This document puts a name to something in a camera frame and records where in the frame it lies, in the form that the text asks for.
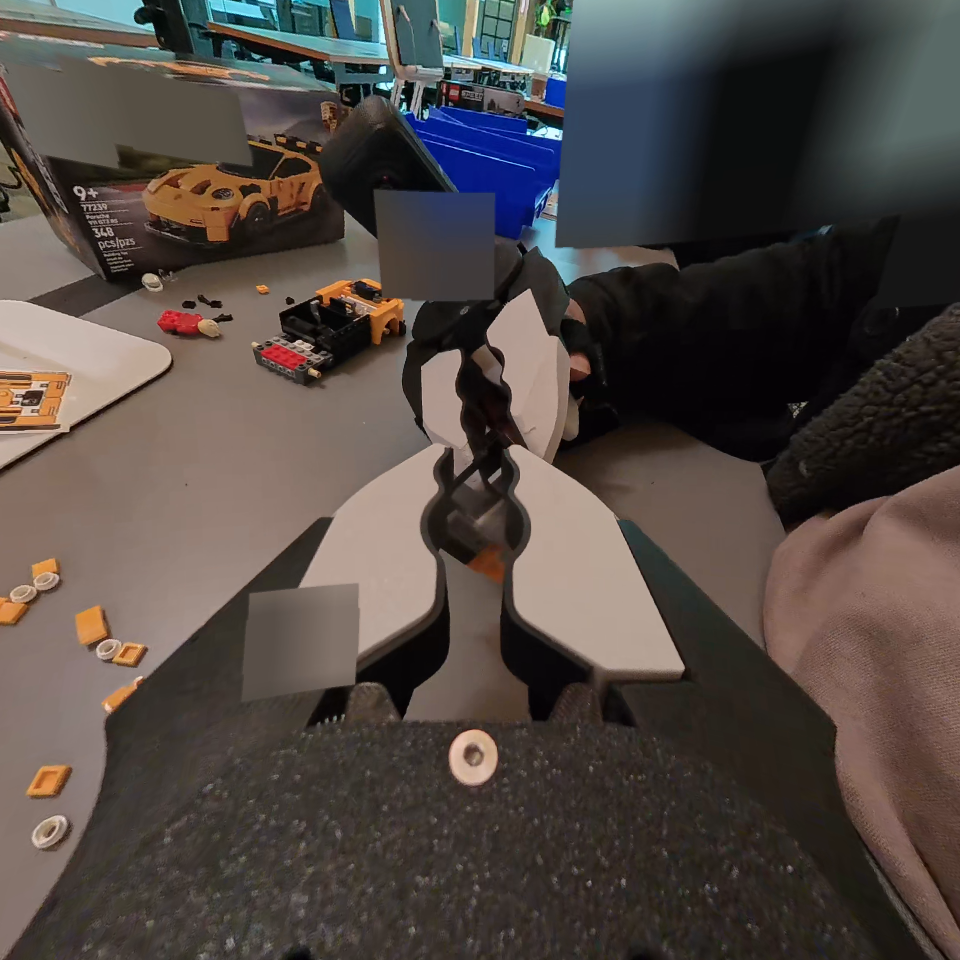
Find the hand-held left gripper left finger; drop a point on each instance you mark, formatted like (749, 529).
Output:
(397, 540)

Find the grey office desk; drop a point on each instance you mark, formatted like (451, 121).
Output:
(300, 45)

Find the orange black lego subassembly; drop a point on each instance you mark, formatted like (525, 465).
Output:
(484, 559)

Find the lego set box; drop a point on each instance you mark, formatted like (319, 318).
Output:
(187, 210)

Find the white lego helmet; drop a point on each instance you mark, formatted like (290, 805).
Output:
(152, 281)

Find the sticker sheet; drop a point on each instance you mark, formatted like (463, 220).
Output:
(30, 401)

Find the lego car chassis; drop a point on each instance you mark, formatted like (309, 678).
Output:
(330, 330)

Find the dark boxed lego sets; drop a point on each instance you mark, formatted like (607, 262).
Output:
(480, 94)

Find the beige sweatshirt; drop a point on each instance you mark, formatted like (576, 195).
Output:
(877, 675)

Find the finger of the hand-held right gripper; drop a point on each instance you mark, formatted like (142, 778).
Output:
(442, 397)
(536, 375)

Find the person's right hand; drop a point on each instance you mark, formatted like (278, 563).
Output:
(580, 367)

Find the scattered small lego pieces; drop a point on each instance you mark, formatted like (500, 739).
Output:
(90, 624)

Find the black desk chair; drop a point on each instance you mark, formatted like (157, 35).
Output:
(161, 22)

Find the blue plastic bin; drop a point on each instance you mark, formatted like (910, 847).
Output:
(510, 131)
(480, 195)

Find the black fleece jacket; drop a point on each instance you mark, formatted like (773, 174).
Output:
(862, 420)

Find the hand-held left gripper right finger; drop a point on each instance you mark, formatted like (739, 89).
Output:
(592, 592)

